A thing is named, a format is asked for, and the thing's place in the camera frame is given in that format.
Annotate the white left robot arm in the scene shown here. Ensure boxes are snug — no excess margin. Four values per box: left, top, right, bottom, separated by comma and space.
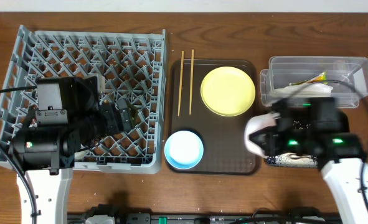
9, 98, 138, 223

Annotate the pink rice bowl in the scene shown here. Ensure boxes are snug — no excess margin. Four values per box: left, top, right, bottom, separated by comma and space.
243, 113, 280, 158

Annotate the clear plastic waste bin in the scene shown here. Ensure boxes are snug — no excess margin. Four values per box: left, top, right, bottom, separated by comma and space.
260, 56, 368, 108

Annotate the wooden chopstick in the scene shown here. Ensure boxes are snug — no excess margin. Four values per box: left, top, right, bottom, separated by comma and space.
189, 49, 194, 115
177, 51, 185, 117

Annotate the yellow green wrapper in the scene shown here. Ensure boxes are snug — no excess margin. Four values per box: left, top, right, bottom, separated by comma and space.
290, 72, 327, 86

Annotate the white paper napkin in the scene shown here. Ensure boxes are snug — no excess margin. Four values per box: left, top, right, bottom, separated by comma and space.
265, 83, 333, 104

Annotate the grey plastic dish rack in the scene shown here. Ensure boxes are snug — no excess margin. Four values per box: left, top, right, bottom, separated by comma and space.
0, 26, 168, 174

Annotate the dark brown serving tray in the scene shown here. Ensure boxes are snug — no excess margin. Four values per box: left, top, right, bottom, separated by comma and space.
166, 59, 261, 175

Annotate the black waste tray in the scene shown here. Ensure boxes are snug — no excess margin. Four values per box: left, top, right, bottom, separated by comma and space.
256, 108, 351, 169

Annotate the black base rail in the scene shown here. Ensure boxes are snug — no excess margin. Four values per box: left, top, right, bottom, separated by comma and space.
67, 205, 342, 224

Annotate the light blue bowl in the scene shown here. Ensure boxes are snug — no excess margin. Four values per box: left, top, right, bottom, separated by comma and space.
164, 130, 204, 170

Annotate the yellow round plate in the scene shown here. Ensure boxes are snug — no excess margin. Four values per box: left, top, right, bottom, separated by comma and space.
200, 66, 256, 117

